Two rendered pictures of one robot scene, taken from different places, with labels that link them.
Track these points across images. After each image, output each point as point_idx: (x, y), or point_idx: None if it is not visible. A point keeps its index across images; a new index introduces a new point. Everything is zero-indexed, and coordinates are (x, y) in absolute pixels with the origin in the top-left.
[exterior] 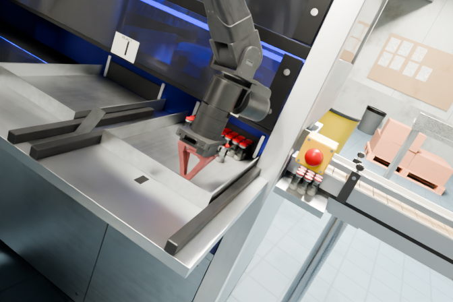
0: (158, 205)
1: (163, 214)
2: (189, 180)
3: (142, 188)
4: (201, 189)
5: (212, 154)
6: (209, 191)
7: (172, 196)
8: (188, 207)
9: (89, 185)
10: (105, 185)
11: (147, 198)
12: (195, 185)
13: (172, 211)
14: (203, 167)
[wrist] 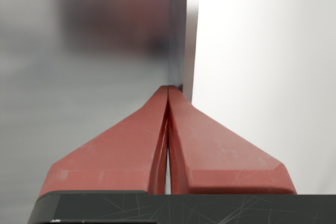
0: (289, 62)
1: (321, 25)
2: (164, 89)
3: (246, 132)
4: (197, 14)
5: (247, 204)
6: None
7: (206, 66)
8: None
9: (326, 179)
10: (303, 169)
11: (279, 97)
12: (195, 47)
13: (288, 16)
14: (160, 119)
